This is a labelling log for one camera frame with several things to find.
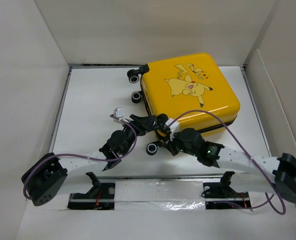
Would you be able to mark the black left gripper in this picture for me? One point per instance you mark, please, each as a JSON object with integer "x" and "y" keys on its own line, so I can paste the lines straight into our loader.
{"x": 143, "y": 125}

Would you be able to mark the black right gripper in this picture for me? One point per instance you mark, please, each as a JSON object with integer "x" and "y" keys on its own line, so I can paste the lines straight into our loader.
{"x": 176, "y": 135}

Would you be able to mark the yellow hard-shell suitcase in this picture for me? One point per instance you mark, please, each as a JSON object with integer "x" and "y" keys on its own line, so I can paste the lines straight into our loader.
{"x": 189, "y": 88}

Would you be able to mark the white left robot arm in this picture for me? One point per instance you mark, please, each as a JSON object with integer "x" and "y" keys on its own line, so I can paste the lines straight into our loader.
{"x": 43, "y": 181}

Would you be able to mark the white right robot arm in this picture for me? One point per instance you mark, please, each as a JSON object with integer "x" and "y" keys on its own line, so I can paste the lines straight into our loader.
{"x": 245, "y": 173}

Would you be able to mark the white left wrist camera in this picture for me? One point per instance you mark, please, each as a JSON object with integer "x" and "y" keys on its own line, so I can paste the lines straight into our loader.
{"x": 118, "y": 116}

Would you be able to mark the metal base rail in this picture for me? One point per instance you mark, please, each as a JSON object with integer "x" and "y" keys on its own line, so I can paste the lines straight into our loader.
{"x": 150, "y": 195}

